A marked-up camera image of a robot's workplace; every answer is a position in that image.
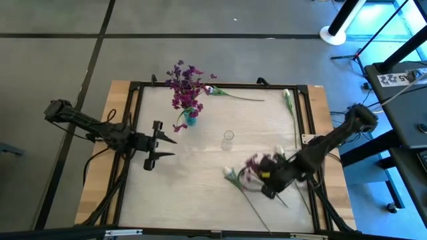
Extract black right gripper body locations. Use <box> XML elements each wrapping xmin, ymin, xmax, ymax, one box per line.
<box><xmin>266</xmin><ymin>159</ymin><xmax>298</xmax><ymax>196</ymax></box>

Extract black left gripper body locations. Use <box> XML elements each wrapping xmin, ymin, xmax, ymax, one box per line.
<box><xmin>132</xmin><ymin>133</ymin><xmax>155</xmax><ymax>160</ymax></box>

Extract magenta flower bunch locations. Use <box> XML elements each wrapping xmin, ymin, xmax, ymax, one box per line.
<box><xmin>170</xmin><ymin>83</ymin><xmax>205</xmax><ymax>111</ymax></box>
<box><xmin>238</xmin><ymin>152</ymin><xmax>290</xmax><ymax>209</ymax></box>

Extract white artificial tulip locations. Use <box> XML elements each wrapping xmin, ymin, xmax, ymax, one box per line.
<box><xmin>275</xmin><ymin>145</ymin><xmax>313</xmax><ymax>216</ymax></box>
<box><xmin>203</xmin><ymin>85</ymin><xmax>265</xmax><ymax>102</ymax></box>
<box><xmin>222</xmin><ymin>166</ymin><xmax>272</xmax><ymax>233</ymax></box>
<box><xmin>282</xmin><ymin>88</ymin><xmax>298</xmax><ymax>149</ymax></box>

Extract teal textured glass vase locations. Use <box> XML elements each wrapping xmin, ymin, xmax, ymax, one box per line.
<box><xmin>183</xmin><ymin>108</ymin><xmax>198</xmax><ymax>127</ymax></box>

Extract dark purple flower bunch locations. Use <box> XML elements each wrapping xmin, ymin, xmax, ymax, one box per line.
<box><xmin>171</xmin><ymin>103</ymin><xmax>204</xmax><ymax>133</ymax></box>

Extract blue-violet flower bunch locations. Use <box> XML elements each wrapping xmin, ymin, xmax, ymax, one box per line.
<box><xmin>165</xmin><ymin>59</ymin><xmax>218</xmax><ymax>88</ymax></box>

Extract clear glass vase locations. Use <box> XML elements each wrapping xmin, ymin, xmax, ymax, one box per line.
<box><xmin>221</xmin><ymin>129</ymin><xmax>236</xmax><ymax>151</ymax></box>

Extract white mounting plate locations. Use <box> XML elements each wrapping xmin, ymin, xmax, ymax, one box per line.
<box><xmin>301</xmin><ymin>133</ymin><xmax>321</xmax><ymax>145</ymax></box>

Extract grey furniture foot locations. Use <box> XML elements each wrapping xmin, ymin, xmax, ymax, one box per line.
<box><xmin>0</xmin><ymin>141</ymin><xmax>26</xmax><ymax>157</ymax></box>

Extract black desk with label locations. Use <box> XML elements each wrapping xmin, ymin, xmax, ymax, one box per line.
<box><xmin>365</xmin><ymin>61</ymin><xmax>427</xmax><ymax>151</ymax></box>

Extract black tripod stand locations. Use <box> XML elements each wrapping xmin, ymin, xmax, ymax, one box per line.
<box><xmin>330</xmin><ymin>0</ymin><xmax>410</xmax><ymax>78</ymax></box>

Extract pole with white round base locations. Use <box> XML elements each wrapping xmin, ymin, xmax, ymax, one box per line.
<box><xmin>319</xmin><ymin>0</ymin><xmax>368</xmax><ymax>47</ymax></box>

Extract white printed label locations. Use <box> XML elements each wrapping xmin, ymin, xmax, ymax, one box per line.
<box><xmin>378</xmin><ymin>68</ymin><xmax>427</xmax><ymax>88</ymax></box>

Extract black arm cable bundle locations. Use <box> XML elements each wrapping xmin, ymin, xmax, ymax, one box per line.
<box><xmin>79</xmin><ymin>146</ymin><xmax>133</xmax><ymax>227</ymax></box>
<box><xmin>308</xmin><ymin>178</ymin><xmax>356</xmax><ymax>233</ymax></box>

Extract silver metal bracket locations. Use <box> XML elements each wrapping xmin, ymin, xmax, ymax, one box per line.
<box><xmin>290</xmin><ymin>233</ymin><xmax>330</xmax><ymax>240</ymax></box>
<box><xmin>104</xmin><ymin>229</ymin><xmax>143</xmax><ymax>237</ymax></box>

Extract black floor cables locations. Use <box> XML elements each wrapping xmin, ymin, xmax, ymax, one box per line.
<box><xmin>330</xmin><ymin>85</ymin><xmax>384</xmax><ymax>147</ymax></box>

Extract black aluminium table frame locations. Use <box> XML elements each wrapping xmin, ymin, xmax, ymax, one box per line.
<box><xmin>99</xmin><ymin>81</ymin><xmax>354</xmax><ymax>234</ymax></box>

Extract black aluminium rail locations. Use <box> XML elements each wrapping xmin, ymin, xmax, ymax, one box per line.
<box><xmin>0</xmin><ymin>226</ymin><xmax>427</xmax><ymax>240</ymax></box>

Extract white cable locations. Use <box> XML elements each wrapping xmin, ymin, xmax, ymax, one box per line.
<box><xmin>376</xmin><ymin>71</ymin><xmax>427</xmax><ymax>113</ymax></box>

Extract black desk post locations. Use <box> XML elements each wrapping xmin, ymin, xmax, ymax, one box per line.
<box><xmin>378</xmin><ymin>25</ymin><xmax>427</xmax><ymax>73</ymax></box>

